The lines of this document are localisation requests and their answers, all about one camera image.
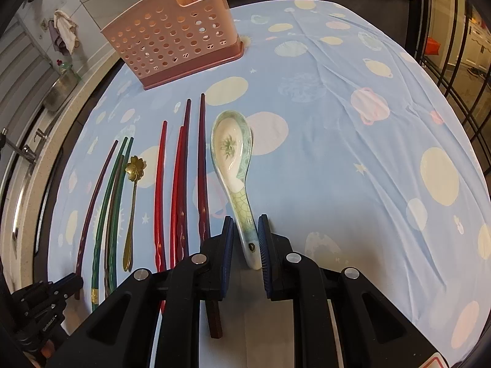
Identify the pink perforated utensil holder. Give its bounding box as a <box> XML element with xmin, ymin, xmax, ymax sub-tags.
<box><xmin>102</xmin><ymin>0</ymin><xmax>244</xmax><ymax>90</ymax></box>

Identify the gold flower spoon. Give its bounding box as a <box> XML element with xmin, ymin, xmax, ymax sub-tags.
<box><xmin>122</xmin><ymin>155</ymin><xmax>146</xmax><ymax>273</ymax></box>

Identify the white hanging towel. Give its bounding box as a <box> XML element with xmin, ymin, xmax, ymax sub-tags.
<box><xmin>53</xmin><ymin>10</ymin><xmax>79</xmax><ymax>55</ymax></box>

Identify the maroon chopstick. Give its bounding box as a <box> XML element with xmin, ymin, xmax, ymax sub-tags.
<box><xmin>76</xmin><ymin>140</ymin><xmax>118</xmax><ymax>278</ymax></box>

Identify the green chopstick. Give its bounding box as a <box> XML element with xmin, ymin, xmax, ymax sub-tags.
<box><xmin>111</xmin><ymin>137</ymin><xmax>134</xmax><ymax>293</ymax></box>
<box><xmin>91</xmin><ymin>137</ymin><xmax>128</xmax><ymax>311</ymax></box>

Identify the blue planet print tablecloth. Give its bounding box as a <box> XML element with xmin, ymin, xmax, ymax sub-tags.
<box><xmin>48</xmin><ymin>0</ymin><xmax>490</xmax><ymax>364</ymax></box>

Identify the bright red chopstick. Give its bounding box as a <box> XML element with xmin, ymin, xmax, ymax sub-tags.
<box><xmin>170</xmin><ymin>125</ymin><xmax>184</xmax><ymax>268</ymax></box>
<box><xmin>154</xmin><ymin>120</ymin><xmax>169</xmax><ymax>315</ymax></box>

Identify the white green ceramic soup spoon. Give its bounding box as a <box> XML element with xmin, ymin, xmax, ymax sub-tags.
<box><xmin>211</xmin><ymin>110</ymin><xmax>261</xmax><ymax>270</ymax></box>

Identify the purple hanging cloth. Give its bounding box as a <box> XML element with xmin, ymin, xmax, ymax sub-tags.
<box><xmin>48</xmin><ymin>19</ymin><xmax>70</xmax><ymax>56</ymax></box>

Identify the chrome sink faucet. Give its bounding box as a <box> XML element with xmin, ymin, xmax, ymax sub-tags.
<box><xmin>0</xmin><ymin>127</ymin><xmax>48</xmax><ymax>164</ymax></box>

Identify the black lattice glass door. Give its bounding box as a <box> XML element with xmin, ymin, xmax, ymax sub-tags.
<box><xmin>414</xmin><ymin>0</ymin><xmax>490</xmax><ymax>175</ymax></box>

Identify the steel pot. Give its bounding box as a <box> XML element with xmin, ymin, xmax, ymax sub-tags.
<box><xmin>42</xmin><ymin>67</ymin><xmax>80</xmax><ymax>112</ymax></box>

